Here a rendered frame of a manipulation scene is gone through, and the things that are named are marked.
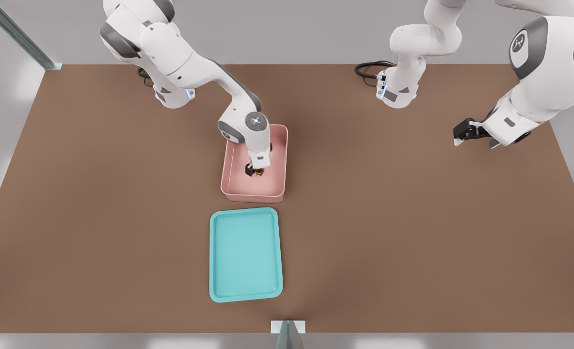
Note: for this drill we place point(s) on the pale blue-green tray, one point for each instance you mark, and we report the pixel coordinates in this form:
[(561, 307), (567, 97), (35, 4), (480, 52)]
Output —
[(246, 254)]

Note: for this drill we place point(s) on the pink plastic box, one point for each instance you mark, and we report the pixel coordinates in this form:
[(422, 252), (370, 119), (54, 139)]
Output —
[(267, 186)]

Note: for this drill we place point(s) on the silver frame post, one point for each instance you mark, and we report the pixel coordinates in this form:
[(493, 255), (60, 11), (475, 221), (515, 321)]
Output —
[(287, 335), (18, 33)]

